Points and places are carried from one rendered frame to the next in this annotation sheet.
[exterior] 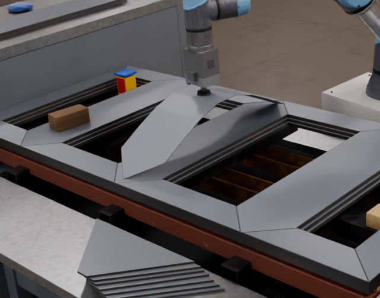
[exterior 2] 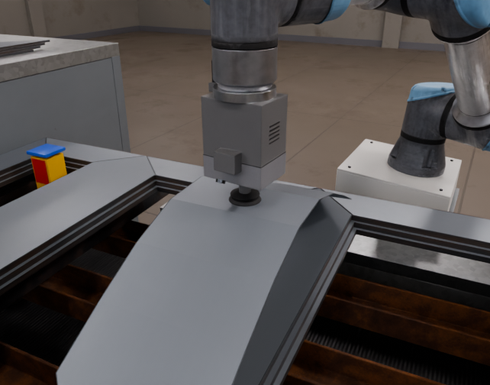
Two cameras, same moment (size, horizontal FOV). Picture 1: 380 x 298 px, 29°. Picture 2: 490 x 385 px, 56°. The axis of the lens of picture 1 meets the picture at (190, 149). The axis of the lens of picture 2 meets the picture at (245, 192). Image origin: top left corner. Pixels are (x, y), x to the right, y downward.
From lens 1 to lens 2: 1.63 m
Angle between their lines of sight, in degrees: 19
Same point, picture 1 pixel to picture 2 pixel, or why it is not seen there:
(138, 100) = (75, 200)
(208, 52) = (272, 102)
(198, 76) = (245, 163)
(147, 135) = (131, 328)
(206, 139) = not seen: hidden behind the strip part
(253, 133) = (325, 264)
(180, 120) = (219, 282)
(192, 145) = not seen: hidden behind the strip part
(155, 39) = (86, 101)
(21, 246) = not seen: outside the picture
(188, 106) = (225, 237)
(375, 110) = (426, 192)
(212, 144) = (267, 308)
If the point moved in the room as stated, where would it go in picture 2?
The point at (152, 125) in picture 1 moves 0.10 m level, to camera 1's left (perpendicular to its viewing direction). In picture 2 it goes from (139, 296) to (41, 318)
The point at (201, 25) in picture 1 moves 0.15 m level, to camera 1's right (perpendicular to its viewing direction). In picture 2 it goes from (262, 30) to (382, 26)
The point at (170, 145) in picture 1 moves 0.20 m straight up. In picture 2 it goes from (211, 368) to (203, 175)
